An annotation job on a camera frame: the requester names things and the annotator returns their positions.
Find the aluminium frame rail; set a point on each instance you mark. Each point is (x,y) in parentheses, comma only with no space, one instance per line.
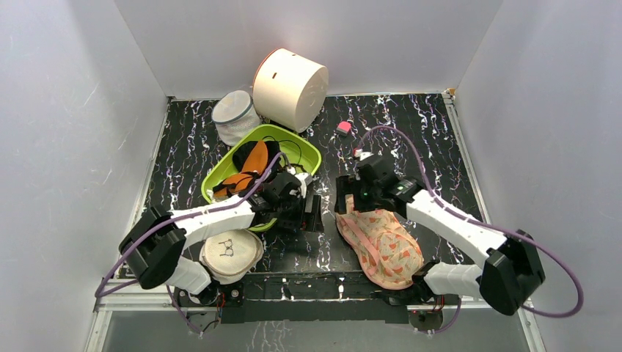
(137,320)

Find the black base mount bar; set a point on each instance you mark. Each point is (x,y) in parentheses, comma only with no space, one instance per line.
(326,296)

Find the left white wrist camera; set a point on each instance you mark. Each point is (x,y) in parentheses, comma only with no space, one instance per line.
(304,178)

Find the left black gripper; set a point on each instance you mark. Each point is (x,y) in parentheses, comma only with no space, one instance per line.
(307,221)

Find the cream round mesh laundry bag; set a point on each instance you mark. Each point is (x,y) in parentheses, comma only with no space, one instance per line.
(229,256)

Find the pink small block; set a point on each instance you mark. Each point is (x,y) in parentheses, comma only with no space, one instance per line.
(344,128)

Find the white cylindrical container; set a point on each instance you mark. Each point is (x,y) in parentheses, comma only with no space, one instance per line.
(290,89)

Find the orange black bra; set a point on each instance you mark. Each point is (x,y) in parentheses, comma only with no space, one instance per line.
(251,160)

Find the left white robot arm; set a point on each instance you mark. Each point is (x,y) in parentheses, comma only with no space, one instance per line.
(154,247)

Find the green plastic bin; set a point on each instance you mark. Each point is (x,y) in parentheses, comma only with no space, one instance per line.
(301,154)

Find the white mesh cylindrical laundry bag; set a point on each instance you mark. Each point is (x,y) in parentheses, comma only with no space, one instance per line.
(235,116)

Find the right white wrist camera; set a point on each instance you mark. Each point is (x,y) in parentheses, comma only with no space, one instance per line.
(360,155)

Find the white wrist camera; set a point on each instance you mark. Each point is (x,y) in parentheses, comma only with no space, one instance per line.
(360,155)
(304,178)

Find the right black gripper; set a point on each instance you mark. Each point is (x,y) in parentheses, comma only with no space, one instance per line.
(347,195)

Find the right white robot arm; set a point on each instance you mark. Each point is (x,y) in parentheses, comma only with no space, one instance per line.
(504,271)

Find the floral mesh laundry bag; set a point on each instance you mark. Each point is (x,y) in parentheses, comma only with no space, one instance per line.
(388,255)

